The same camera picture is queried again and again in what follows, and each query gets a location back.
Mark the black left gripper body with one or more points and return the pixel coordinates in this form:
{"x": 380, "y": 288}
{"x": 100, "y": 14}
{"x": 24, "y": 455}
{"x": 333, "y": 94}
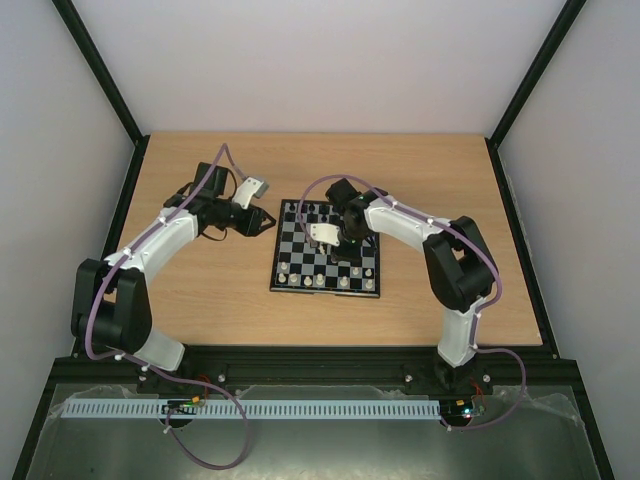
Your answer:
{"x": 248, "y": 227}

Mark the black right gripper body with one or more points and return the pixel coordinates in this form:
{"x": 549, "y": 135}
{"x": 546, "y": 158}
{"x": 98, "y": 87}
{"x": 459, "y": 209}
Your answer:
{"x": 347, "y": 254}

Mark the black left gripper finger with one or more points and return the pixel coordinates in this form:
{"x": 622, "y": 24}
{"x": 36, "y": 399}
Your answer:
{"x": 265, "y": 230}
{"x": 266, "y": 218}

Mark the black and grey chessboard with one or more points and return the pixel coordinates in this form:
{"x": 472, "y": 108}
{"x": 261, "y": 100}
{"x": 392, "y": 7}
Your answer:
{"x": 292, "y": 247}

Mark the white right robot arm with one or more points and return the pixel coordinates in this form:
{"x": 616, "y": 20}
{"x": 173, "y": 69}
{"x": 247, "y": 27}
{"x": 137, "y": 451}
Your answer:
{"x": 461, "y": 270}

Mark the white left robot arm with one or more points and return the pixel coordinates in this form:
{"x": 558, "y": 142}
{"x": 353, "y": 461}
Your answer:
{"x": 111, "y": 306}

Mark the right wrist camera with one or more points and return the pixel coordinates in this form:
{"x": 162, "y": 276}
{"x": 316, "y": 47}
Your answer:
{"x": 325, "y": 233}

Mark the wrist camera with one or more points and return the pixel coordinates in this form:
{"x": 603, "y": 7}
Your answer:
{"x": 249, "y": 189}
{"x": 325, "y": 233}

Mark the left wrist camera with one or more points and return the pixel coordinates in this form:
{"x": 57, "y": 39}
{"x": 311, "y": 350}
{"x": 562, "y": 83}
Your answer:
{"x": 249, "y": 189}

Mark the light blue cable duct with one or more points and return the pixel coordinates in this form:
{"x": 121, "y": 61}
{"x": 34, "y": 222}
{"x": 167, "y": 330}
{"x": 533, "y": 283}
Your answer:
{"x": 254, "y": 409}

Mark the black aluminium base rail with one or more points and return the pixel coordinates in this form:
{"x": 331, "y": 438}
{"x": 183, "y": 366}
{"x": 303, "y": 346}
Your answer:
{"x": 412, "y": 370}

